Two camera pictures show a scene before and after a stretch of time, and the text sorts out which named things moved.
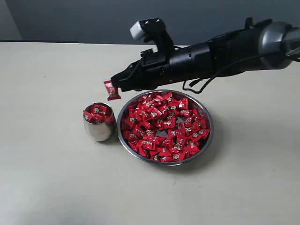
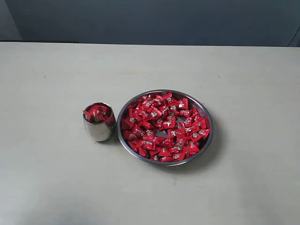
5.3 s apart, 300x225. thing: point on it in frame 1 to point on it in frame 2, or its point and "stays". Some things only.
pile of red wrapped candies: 163,127 stays
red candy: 101,108 stays
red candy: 113,92 to 93,110
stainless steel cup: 99,121 stays
